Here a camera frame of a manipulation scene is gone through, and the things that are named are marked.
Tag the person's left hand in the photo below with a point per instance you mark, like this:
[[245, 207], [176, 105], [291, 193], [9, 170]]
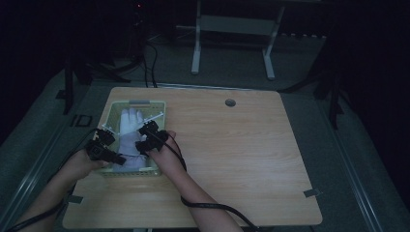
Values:
[[80, 166]]

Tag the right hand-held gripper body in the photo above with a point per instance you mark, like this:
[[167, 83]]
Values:
[[154, 137]]

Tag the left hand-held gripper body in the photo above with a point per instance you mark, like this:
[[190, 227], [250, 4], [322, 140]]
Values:
[[98, 149]]

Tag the black floor bracket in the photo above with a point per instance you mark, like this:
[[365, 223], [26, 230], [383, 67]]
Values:
[[82, 121]]

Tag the lavender glove with white fingers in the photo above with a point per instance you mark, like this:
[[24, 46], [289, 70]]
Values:
[[130, 135]]

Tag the grey round table grommet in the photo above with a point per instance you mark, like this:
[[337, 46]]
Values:
[[230, 102]]

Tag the pale yellow plastic basket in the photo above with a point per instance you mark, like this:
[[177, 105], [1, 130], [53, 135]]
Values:
[[158, 112]]

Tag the white power strip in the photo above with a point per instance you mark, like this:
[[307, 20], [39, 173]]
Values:
[[303, 35]]

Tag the grey tape piece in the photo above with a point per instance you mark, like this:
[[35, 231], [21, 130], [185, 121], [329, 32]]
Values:
[[75, 199], [312, 192]]

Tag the white metal desk frame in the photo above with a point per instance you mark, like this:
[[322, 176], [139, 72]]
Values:
[[237, 25]]

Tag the metal floor rail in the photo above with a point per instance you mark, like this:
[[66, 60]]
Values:
[[22, 187], [357, 180]]

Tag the person's right hand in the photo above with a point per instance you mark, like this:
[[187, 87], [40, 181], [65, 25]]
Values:
[[169, 159]]

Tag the black tripod stand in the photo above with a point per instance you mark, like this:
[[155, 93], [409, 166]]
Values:
[[68, 87], [333, 100]]

